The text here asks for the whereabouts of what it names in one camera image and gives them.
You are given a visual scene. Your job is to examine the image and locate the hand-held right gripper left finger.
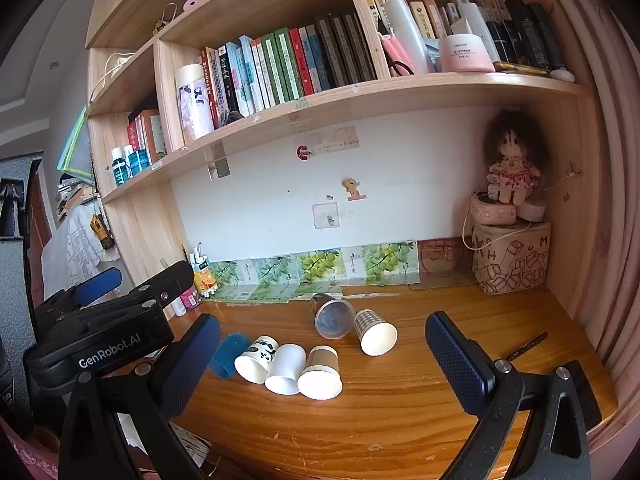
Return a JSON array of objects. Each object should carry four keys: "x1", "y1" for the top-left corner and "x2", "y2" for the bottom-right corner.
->
[{"x1": 59, "y1": 312, "x2": 222, "y2": 480}]

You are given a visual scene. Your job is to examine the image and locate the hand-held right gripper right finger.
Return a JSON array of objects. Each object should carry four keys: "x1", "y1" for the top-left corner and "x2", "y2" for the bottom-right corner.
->
[{"x1": 425, "y1": 311, "x2": 603, "y2": 480}]

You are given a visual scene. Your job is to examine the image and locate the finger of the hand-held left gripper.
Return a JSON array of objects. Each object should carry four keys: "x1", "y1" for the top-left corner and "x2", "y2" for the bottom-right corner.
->
[
  {"x1": 80, "y1": 260, "x2": 195, "y2": 317},
  {"x1": 47, "y1": 268, "x2": 124, "y2": 311}
]

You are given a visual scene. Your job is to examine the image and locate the blue cup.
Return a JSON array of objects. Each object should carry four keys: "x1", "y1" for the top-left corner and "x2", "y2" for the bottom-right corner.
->
[{"x1": 207, "y1": 332, "x2": 252, "y2": 378}]

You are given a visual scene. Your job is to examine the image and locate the white panda print cup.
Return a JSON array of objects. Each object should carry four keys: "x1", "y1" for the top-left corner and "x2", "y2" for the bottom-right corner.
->
[{"x1": 234, "y1": 336, "x2": 280, "y2": 385}]

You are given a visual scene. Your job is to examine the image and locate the checkered paper cup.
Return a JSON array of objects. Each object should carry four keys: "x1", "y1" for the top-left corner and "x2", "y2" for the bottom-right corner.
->
[{"x1": 353, "y1": 309, "x2": 399, "y2": 357}]

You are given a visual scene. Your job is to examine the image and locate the plain white cup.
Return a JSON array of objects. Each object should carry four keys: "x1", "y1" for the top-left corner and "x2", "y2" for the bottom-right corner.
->
[{"x1": 264, "y1": 343, "x2": 307, "y2": 396}]

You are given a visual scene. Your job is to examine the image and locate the brown band paper cup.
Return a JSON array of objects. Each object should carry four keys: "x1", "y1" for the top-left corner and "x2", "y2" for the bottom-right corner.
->
[{"x1": 297, "y1": 345, "x2": 344, "y2": 401}]

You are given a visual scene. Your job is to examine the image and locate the clear dark plastic cup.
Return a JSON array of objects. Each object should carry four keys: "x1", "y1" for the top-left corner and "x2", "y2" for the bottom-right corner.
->
[{"x1": 310, "y1": 292, "x2": 356, "y2": 341}]

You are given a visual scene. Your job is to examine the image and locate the white lace cloth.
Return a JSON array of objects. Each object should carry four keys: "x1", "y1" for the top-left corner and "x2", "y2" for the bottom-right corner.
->
[{"x1": 42, "y1": 205, "x2": 122, "y2": 302}]

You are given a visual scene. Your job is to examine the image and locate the yellow hanging tool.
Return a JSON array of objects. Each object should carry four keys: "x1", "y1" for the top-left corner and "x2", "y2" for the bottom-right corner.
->
[{"x1": 90, "y1": 212, "x2": 114, "y2": 251}]

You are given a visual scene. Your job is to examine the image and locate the dark pencil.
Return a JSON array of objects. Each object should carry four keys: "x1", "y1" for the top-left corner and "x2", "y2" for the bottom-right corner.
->
[{"x1": 506, "y1": 332, "x2": 549, "y2": 361}]

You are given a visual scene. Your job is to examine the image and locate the printed paper sheet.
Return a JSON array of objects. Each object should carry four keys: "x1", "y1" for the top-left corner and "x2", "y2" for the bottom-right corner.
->
[{"x1": 169, "y1": 421, "x2": 213, "y2": 467}]

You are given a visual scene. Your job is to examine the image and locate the stack of papers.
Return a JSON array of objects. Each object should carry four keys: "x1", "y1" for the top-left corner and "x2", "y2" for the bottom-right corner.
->
[{"x1": 54, "y1": 179, "x2": 101, "y2": 222}]

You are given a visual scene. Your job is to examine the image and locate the brown printed pouch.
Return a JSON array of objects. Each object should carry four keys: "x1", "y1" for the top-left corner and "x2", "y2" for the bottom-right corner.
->
[{"x1": 417, "y1": 240, "x2": 464, "y2": 274}]

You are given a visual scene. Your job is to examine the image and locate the beige printed storage box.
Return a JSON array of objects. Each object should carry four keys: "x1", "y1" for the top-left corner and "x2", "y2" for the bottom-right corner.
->
[{"x1": 471, "y1": 219, "x2": 552, "y2": 295}]

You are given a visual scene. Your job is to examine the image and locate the black tripod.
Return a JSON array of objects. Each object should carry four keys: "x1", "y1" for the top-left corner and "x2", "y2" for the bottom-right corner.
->
[{"x1": 0, "y1": 157, "x2": 44, "y2": 242}]

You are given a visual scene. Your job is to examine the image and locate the green folder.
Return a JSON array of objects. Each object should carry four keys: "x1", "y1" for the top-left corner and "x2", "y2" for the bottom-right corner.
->
[{"x1": 56, "y1": 105, "x2": 94, "y2": 186}]

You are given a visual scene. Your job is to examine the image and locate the red books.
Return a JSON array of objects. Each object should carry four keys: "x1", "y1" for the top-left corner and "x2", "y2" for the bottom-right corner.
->
[{"x1": 127, "y1": 108, "x2": 168, "y2": 162}]

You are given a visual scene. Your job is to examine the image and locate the green grape printed cardboard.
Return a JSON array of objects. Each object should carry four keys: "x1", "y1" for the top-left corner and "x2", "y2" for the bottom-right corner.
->
[{"x1": 202, "y1": 241, "x2": 419, "y2": 306}]

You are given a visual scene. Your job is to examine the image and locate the pink round box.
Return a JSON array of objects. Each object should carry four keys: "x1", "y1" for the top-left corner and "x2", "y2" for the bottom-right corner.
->
[{"x1": 470, "y1": 191, "x2": 519, "y2": 226}]

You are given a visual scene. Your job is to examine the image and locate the white printed tube box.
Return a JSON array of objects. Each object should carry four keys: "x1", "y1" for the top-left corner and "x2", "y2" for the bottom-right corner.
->
[{"x1": 176, "y1": 63, "x2": 215, "y2": 141}]

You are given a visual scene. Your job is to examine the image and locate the brown haired rag doll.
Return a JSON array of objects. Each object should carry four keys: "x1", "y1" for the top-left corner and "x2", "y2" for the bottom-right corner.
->
[{"x1": 482, "y1": 109, "x2": 549, "y2": 206}]

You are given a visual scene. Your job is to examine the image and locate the taped paper label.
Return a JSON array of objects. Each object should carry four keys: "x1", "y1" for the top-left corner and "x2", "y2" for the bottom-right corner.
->
[{"x1": 292, "y1": 126, "x2": 361, "y2": 152}]

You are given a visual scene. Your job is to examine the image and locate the row of colourful books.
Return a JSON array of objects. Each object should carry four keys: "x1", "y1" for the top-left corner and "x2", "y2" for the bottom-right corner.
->
[{"x1": 200, "y1": 10, "x2": 377, "y2": 131}]

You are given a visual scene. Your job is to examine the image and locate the wooden bookshelf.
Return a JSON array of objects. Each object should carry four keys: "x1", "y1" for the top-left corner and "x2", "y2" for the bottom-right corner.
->
[{"x1": 85, "y1": 0, "x2": 603, "y2": 321}]

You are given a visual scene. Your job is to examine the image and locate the gold pen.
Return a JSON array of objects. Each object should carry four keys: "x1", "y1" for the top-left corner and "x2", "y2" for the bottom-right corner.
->
[{"x1": 492, "y1": 61, "x2": 549, "y2": 77}]

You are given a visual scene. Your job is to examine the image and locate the white and pink cream jar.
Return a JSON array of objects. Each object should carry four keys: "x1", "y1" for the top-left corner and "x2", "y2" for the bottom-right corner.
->
[{"x1": 437, "y1": 34, "x2": 496, "y2": 74}]

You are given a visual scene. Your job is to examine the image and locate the tall white bottle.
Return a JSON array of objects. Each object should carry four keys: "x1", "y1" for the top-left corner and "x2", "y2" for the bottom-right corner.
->
[{"x1": 382, "y1": 0, "x2": 431, "y2": 75}]

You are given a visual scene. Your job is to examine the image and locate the white cosmetic tube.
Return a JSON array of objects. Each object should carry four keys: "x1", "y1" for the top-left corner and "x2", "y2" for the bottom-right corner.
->
[{"x1": 449, "y1": 16, "x2": 501, "y2": 63}]

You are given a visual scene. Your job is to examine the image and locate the row of pale and black books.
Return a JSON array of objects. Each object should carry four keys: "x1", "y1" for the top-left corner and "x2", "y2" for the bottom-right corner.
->
[{"x1": 365, "y1": 0, "x2": 567, "y2": 72}]

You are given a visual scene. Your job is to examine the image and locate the pink square wall sticker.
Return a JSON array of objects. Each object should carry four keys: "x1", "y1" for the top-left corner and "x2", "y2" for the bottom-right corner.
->
[{"x1": 310, "y1": 202, "x2": 339, "y2": 230}]

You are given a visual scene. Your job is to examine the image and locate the white charger cable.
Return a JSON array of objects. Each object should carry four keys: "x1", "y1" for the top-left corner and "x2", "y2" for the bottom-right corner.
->
[{"x1": 89, "y1": 51, "x2": 137, "y2": 102}]

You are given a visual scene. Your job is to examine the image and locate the wall hook with cord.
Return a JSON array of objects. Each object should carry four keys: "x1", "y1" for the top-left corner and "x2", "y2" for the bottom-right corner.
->
[{"x1": 541, "y1": 159, "x2": 584, "y2": 194}]

